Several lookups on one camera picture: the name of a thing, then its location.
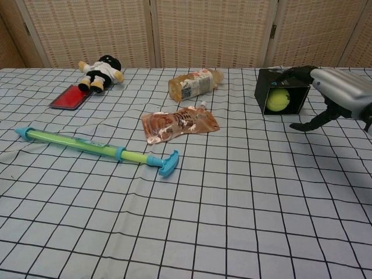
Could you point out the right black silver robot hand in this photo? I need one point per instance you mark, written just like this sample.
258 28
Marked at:
340 85

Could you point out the yellow tennis ball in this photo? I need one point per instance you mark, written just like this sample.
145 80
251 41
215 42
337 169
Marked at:
277 100

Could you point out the small black cardboard box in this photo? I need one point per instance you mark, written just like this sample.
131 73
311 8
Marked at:
263 87

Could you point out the beige woven folding screen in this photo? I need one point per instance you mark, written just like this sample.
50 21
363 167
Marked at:
203 32

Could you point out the plastic tea bottle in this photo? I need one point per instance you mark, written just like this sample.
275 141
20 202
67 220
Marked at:
191 84

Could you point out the brown spouted drink pouch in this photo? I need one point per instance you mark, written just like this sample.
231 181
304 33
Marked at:
177 123

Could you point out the light blue checked tablecloth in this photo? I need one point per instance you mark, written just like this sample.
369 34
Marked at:
203 209

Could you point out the black white plush doll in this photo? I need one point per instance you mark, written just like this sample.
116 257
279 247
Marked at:
100 72

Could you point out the green blue water squirter toy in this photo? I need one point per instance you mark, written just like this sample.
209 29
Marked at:
87 143

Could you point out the red flat phone case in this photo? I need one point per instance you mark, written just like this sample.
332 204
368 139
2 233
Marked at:
69 97

